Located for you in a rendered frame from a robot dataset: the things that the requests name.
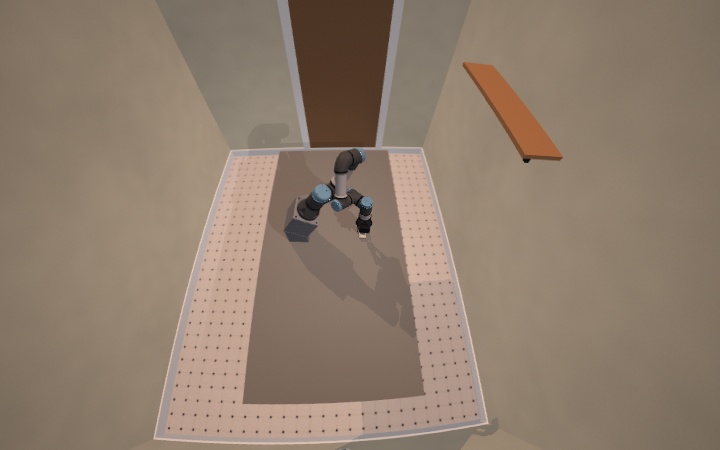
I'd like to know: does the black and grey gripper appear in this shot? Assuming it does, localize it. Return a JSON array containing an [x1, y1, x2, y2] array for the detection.
[[356, 216, 372, 234]]

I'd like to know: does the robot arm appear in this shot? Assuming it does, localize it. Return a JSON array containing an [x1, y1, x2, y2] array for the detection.
[[297, 148, 373, 221]]

